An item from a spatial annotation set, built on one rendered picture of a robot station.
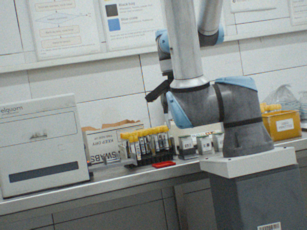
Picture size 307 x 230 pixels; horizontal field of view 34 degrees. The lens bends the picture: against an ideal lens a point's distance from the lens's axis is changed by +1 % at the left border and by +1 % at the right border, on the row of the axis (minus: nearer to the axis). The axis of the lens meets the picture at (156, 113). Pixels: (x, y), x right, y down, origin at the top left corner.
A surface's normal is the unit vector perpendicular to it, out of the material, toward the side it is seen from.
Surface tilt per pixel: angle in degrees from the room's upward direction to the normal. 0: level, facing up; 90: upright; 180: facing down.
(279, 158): 90
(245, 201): 90
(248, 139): 68
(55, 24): 93
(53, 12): 94
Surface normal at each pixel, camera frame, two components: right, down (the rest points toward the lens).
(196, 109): 0.13, 0.23
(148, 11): 0.26, 0.05
